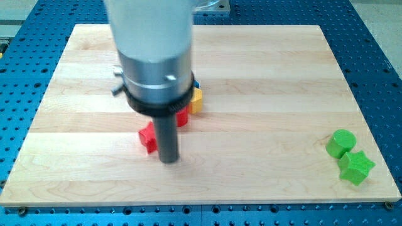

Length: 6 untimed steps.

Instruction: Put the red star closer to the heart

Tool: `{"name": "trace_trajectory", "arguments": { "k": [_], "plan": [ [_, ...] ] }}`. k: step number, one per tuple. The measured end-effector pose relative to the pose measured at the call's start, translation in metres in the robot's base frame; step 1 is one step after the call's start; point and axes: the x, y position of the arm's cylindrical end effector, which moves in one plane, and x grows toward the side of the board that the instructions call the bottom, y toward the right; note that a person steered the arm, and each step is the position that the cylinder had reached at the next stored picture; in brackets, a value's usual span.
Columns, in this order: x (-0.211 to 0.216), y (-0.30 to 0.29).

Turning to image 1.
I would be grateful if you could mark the wooden board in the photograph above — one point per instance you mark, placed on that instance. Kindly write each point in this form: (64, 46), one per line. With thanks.
(272, 98)

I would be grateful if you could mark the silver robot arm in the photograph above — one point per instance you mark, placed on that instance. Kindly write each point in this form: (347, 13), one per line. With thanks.
(154, 41)

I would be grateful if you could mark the green star block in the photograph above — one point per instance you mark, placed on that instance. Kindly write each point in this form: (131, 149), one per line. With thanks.
(355, 167)

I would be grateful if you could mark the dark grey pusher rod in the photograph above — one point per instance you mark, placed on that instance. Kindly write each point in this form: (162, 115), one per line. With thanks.
(166, 138)

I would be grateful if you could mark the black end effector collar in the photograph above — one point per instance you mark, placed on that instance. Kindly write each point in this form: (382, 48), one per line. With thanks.
(160, 110)

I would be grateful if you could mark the green cylinder block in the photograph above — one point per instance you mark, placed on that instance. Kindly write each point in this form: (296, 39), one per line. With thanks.
(341, 141)

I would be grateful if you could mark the red star block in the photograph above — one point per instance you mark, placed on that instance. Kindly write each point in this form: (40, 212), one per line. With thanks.
(147, 138)

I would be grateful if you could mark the clear robot base plate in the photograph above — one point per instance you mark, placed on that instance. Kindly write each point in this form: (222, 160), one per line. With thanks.
(212, 7)

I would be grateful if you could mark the blue block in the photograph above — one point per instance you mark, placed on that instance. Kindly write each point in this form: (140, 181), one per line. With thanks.
(196, 84)

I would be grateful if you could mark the yellow block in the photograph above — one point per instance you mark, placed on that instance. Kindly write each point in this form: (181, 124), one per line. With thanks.
(196, 103)

